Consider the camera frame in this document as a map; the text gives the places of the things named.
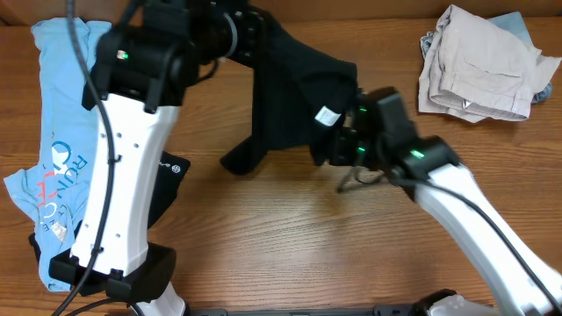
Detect black garment with logo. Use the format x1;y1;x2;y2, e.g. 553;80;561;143
27;150;191;264

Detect pale blue folded cloth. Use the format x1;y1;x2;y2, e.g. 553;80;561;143
489;11;552;104

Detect light blue printed t-shirt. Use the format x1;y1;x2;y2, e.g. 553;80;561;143
4;18;98;292

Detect beige folded shorts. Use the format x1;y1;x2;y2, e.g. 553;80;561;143
418;4;561;123

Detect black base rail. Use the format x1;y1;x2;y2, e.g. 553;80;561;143
190;305;415;316

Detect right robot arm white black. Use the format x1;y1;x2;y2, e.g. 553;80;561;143
329;87;561;315

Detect black t-shirt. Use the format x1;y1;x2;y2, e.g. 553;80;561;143
220;10;358;176

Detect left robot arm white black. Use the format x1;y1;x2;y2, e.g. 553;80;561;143
49;1;263;315

